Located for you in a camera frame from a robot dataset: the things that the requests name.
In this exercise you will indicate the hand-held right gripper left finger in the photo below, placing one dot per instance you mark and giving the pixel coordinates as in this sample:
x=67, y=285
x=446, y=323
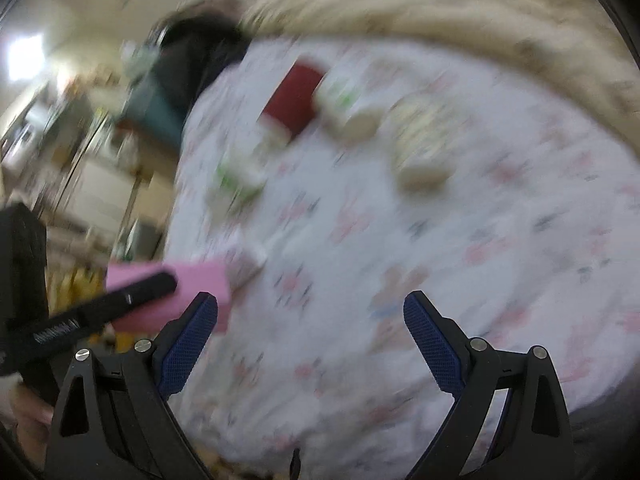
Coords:
x=187, y=347

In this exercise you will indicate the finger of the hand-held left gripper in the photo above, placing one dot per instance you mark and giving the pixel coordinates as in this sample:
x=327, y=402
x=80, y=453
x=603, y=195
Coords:
x=100, y=307

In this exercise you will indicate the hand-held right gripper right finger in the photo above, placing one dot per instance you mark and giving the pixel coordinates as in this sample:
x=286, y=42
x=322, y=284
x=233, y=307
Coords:
x=432, y=347

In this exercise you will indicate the beige patterned cup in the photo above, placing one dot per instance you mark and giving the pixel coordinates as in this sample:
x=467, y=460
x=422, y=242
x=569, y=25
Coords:
x=420, y=145

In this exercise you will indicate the pink box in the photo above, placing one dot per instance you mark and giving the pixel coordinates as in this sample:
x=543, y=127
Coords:
x=200, y=280

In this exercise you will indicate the white floral printed blanket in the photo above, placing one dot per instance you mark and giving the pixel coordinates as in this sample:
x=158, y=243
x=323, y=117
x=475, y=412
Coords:
x=450, y=240

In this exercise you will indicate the teal box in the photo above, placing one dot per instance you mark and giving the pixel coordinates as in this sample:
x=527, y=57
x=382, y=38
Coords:
x=150, y=107

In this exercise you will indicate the red box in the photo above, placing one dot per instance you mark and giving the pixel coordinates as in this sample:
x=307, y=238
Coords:
x=295, y=102

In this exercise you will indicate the dark cloth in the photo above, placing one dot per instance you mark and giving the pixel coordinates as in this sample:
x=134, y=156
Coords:
x=200, y=55

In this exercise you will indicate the beige fuzzy blanket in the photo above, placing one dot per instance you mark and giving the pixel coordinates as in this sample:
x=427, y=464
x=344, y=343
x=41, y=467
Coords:
x=450, y=5

